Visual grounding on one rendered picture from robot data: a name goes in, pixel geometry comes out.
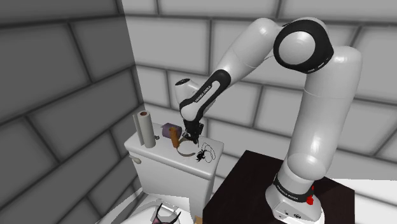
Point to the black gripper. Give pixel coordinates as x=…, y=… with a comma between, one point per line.
x=192, y=127

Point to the dark robot stand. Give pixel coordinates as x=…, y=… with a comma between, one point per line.
x=242, y=189

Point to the black and pink garment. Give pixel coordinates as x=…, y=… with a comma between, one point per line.
x=159, y=218

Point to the brown cylinder bottle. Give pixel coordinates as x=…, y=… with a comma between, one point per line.
x=174, y=138

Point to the purple cylinder roll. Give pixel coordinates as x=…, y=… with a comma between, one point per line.
x=167, y=129

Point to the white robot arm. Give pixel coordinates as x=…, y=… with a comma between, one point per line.
x=319, y=124

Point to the white paper towel roll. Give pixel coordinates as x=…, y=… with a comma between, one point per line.
x=147, y=130

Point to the white toilet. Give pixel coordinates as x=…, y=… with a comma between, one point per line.
x=173, y=183

